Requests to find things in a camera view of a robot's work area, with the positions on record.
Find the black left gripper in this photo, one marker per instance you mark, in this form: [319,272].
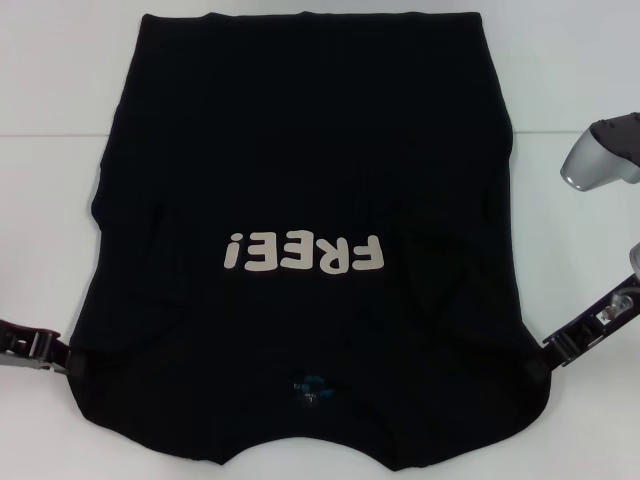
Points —
[35,350]

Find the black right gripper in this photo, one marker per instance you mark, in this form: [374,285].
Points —
[580,340]

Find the black shirt with FREE print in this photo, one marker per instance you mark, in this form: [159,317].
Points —
[300,125]

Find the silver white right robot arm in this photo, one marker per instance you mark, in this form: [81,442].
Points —
[635,260]

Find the silver plug on right gripper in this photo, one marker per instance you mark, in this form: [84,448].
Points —
[617,306]

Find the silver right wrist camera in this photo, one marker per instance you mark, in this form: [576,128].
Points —
[595,160]

